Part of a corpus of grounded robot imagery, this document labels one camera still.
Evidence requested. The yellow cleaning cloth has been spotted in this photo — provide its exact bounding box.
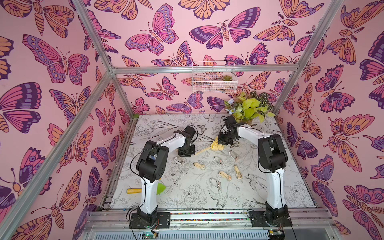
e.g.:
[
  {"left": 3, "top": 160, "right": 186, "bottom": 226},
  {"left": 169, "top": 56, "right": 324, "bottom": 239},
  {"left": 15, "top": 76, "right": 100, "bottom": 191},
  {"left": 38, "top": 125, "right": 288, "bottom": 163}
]
[{"left": 210, "top": 137, "right": 224, "bottom": 151}]

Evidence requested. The square silver face watch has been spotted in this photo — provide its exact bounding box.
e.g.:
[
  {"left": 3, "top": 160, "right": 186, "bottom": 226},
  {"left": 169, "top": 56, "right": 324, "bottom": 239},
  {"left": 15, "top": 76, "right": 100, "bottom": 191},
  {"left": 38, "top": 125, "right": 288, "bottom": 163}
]
[{"left": 209, "top": 178, "right": 221, "bottom": 189}]

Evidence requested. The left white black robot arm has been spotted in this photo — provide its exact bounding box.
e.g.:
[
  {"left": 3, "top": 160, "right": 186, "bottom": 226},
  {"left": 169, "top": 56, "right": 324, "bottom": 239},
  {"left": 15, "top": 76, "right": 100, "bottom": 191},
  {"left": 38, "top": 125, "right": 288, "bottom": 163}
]
[{"left": 129, "top": 125, "right": 198, "bottom": 230}]

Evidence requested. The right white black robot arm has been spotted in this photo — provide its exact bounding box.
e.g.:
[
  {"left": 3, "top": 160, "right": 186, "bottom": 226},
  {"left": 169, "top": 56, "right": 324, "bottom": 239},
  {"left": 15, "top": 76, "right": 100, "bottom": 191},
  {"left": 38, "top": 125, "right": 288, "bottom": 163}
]
[{"left": 218, "top": 116, "right": 293, "bottom": 227}]

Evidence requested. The potted green leafy plant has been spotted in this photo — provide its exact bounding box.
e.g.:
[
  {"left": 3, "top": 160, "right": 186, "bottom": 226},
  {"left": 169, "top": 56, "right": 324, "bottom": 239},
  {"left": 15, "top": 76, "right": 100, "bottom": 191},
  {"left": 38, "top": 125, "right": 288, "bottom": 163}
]
[{"left": 225, "top": 91, "right": 276, "bottom": 123}]

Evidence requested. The green yellow toy shovel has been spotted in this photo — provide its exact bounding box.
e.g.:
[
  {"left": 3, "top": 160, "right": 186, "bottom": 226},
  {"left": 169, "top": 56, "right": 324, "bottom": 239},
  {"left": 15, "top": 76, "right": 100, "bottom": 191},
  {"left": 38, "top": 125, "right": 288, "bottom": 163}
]
[{"left": 126, "top": 183, "right": 166, "bottom": 195}]

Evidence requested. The white strap watch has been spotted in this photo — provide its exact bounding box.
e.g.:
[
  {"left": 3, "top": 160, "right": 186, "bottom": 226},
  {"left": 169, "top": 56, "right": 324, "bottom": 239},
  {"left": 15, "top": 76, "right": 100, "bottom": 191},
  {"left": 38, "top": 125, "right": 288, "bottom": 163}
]
[{"left": 229, "top": 151, "right": 239, "bottom": 162}]

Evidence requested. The pink strap round watch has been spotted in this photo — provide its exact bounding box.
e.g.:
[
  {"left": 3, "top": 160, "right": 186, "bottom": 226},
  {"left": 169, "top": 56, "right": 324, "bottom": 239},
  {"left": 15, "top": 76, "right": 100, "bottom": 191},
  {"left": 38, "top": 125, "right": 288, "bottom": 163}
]
[{"left": 214, "top": 156, "right": 224, "bottom": 165}]

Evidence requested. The white wire basket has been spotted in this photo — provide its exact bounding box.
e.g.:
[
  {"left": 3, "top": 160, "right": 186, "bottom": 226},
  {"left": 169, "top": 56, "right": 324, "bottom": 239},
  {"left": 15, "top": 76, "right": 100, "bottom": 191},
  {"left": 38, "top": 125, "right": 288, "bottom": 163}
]
[{"left": 190, "top": 61, "right": 238, "bottom": 94}]

